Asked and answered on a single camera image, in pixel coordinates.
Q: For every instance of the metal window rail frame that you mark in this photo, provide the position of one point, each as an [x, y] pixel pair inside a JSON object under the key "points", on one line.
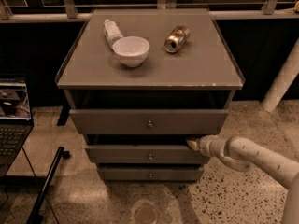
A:
{"points": [[56, 10]]}

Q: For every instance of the black laptop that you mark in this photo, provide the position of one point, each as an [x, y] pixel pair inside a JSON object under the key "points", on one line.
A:
{"points": [[16, 120]]}

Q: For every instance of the clear plastic water bottle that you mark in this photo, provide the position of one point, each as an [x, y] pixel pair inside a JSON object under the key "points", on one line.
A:
{"points": [[112, 32]]}

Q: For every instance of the black stand leg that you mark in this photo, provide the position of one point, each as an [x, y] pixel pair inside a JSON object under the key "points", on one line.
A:
{"points": [[35, 217]]}

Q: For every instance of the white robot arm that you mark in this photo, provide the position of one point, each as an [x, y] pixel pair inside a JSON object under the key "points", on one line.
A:
{"points": [[239, 153]]}

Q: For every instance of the grey bottom drawer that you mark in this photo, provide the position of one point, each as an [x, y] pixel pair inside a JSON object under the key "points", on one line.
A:
{"points": [[149, 174]]}

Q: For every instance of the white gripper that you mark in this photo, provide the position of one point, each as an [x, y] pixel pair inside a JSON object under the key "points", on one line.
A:
{"points": [[204, 146]]}

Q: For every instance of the white diagonal pole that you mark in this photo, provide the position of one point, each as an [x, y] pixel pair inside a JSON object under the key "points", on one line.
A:
{"points": [[286, 76]]}

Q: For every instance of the grey drawer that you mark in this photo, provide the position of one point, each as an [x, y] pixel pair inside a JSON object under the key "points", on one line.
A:
{"points": [[149, 174], [148, 121], [145, 154]]}

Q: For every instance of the grey drawer cabinet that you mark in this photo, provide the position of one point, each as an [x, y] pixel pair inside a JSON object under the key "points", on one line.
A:
{"points": [[202, 75]]}

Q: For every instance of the gold soda can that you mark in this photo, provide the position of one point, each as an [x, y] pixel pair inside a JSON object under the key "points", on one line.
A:
{"points": [[176, 39]]}

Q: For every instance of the grey top drawer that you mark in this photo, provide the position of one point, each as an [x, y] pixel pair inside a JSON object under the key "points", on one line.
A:
{"points": [[148, 121]]}

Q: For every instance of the white ceramic bowl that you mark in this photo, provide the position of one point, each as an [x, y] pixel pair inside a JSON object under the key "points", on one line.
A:
{"points": [[132, 50]]}

